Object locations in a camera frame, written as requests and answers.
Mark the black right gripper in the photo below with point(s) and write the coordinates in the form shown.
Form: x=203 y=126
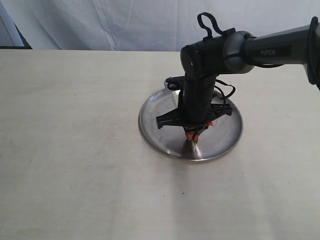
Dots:
x=200 y=102

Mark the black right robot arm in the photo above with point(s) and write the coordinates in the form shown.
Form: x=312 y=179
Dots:
x=226 y=52

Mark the round stainless steel plate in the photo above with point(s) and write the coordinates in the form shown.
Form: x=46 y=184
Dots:
x=215 y=142

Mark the white backdrop cloth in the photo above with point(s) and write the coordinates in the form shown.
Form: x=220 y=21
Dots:
x=146 y=25

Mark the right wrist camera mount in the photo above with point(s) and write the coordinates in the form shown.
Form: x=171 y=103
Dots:
x=175 y=83

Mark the dark frame behind table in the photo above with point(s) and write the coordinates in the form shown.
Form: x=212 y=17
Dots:
x=10 y=35

